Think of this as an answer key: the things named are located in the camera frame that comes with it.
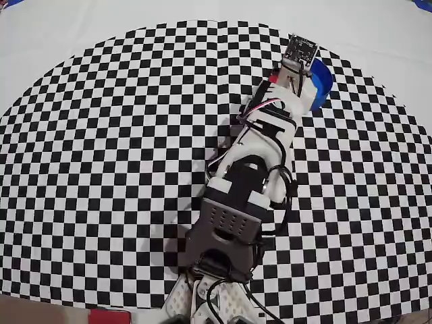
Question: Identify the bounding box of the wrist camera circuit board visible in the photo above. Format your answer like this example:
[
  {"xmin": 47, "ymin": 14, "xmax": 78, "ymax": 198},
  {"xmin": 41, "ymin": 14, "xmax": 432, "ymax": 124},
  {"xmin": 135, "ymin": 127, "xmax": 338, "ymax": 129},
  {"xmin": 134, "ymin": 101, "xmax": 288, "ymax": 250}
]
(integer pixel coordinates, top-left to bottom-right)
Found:
[{"xmin": 282, "ymin": 32, "xmax": 320, "ymax": 68}]

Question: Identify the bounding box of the white red servo wire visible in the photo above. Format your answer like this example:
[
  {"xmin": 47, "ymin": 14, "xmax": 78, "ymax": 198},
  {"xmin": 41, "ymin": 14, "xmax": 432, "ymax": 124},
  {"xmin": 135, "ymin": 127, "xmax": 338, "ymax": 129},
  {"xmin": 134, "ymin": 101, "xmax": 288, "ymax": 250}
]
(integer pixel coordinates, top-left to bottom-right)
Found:
[{"xmin": 206, "ymin": 98, "xmax": 281, "ymax": 178}]

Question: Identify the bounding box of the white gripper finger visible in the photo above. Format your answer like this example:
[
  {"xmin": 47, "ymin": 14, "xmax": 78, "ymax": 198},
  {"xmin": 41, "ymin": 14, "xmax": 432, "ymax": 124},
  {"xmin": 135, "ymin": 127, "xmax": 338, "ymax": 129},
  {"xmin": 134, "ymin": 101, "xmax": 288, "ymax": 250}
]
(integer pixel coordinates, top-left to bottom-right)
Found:
[{"xmin": 301, "ymin": 74, "xmax": 318, "ymax": 101}]

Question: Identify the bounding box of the blue round box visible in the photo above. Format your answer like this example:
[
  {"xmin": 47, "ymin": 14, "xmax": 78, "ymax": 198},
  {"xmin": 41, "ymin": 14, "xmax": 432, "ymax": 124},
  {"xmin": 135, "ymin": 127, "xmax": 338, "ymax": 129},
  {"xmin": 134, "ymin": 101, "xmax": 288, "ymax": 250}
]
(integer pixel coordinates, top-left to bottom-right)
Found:
[{"xmin": 308, "ymin": 57, "xmax": 335, "ymax": 112}]

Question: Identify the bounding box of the black white checkerboard mat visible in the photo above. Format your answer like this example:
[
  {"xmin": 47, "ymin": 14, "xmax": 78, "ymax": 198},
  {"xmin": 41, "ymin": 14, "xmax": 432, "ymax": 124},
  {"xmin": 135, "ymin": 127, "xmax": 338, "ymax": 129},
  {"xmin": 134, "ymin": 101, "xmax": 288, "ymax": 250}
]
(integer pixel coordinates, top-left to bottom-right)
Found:
[{"xmin": 0, "ymin": 19, "xmax": 432, "ymax": 320}]

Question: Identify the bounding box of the white table sheet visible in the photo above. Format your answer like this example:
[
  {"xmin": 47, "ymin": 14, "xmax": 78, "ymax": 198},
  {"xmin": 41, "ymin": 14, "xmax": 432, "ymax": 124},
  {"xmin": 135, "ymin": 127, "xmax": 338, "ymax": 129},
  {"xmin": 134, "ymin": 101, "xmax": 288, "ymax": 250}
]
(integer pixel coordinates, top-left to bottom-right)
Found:
[{"xmin": 0, "ymin": 0, "xmax": 432, "ymax": 324}]

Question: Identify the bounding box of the red rectangular object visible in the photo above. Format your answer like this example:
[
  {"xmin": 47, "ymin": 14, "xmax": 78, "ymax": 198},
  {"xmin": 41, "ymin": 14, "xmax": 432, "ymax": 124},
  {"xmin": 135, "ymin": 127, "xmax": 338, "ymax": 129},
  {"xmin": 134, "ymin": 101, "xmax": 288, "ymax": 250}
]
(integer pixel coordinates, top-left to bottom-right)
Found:
[{"xmin": 88, "ymin": 309, "xmax": 132, "ymax": 324}]

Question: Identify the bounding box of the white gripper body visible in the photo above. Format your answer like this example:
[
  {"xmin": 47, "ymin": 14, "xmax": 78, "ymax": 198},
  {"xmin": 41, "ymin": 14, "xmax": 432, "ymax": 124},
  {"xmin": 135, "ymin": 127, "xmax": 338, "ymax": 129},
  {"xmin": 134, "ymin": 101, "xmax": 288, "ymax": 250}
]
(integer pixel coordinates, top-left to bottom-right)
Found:
[{"xmin": 251, "ymin": 82, "xmax": 317, "ymax": 117}]

